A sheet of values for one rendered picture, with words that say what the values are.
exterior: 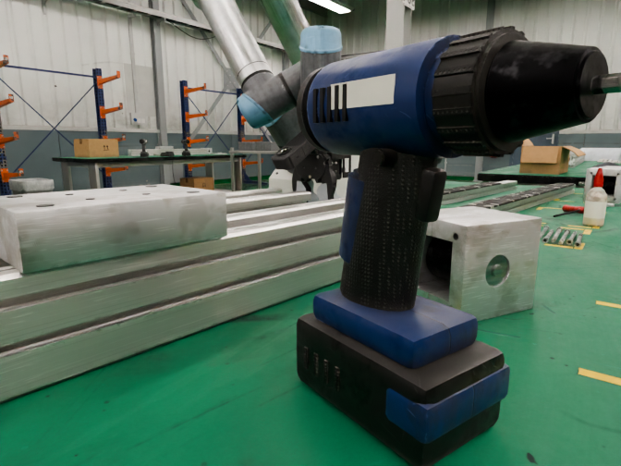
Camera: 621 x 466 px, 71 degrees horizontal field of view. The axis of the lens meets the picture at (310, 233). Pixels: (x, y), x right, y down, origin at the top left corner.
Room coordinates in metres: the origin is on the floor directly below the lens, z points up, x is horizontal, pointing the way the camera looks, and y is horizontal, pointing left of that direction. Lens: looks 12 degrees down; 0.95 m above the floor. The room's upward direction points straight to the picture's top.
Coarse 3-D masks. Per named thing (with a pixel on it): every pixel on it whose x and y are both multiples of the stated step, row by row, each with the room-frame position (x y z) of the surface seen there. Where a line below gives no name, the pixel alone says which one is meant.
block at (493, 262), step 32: (448, 224) 0.40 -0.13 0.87; (480, 224) 0.39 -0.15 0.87; (512, 224) 0.40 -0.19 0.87; (448, 256) 0.42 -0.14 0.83; (480, 256) 0.39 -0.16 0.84; (512, 256) 0.41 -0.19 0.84; (448, 288) 0.43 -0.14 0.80; (480, 288) 0.39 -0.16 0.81; (512, 288) 0.41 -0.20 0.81; (480, 320) 0.39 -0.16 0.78
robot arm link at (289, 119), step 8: (288, 112) 1.27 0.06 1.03; (296, 112) 1.27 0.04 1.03; (280, 120) 1.27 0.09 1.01; (288, 120) 1.28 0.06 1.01; (296, 120) 1.28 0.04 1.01; (272, 128) 1.29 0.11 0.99; (280, 128) 1.28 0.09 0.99; (288, 128) 1.29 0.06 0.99; (296, 128) 1.30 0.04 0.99; (272, 136) 1.34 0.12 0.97; (280, 136) 1.30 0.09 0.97; (288, 136) 1.30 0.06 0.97; (280, 144) 1.33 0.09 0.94
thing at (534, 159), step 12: (84, 144) 5.32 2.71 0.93; (96, 144) 5.37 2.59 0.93; (108, 144) 5.51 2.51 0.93; (528, 144) 2.64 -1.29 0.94; (84, 156) 5.33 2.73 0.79; (96, 156) 5.36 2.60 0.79; (108, 156) 5.50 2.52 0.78; (528, 156) 2.46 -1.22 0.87; (540, 156) 2.43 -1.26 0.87; (552, 156) 2.39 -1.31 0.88; (564, 156) 2.48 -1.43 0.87; (528, 168) 2.49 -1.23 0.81; (540, 168) 2.45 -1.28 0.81; (552, 168) 2.41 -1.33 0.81; (564, 168) 2.52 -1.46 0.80; (180, 180) 6.51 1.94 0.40; (192, 180) 6.37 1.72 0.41; (204, 180) 6.53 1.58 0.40
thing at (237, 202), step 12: (228, 192) 0.73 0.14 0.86; (240, 192) 0.73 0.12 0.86; (252, 192) 0.75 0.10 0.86; (264, 192) 0.77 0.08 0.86; (276, 192) 0.79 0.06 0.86; (288, 192) 0.73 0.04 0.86; (300, 192) 0.73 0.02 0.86; (228, 204) 0.62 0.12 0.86; (240, 204) 0.64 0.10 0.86; (252, 204) 0.65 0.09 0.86; (264, 204) 0.67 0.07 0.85; (276, 204) 0.69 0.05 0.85; (288, 204) 0.73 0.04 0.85
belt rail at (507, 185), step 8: (504, 184) 1.52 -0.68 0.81; (512, 184) 1.58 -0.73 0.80; (456, 192) 1.24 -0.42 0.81; (464, 192) 1.28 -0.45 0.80; (472, 192) 1.33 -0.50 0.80; (480, 192) 1.38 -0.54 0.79; (488, 192) 1.42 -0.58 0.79; (496, 192) 1.47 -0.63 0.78; (448, 200) 1.21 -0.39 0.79; (456, 200) 1.24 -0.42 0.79; (464, 200) 1.28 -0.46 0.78
